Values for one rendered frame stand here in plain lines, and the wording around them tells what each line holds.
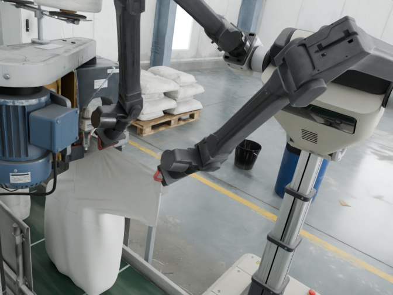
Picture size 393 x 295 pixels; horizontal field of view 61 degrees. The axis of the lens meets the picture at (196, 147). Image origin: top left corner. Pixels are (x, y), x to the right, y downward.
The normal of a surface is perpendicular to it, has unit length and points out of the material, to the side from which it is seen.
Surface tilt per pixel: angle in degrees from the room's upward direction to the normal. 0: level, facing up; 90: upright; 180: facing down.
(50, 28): 90
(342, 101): 40
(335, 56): 65
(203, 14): 113
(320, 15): 90
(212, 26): 108
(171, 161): 74
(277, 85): 88
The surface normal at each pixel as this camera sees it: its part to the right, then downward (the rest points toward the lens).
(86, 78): 0.78, 0.37
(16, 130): 0.41, 0.43
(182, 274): 0.16, -0.90
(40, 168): 0.89, 0.32
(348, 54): -0.56, -0.19
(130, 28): 0.49, 0.72
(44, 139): -0.24, 0.37
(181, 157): 0.62, -0.41
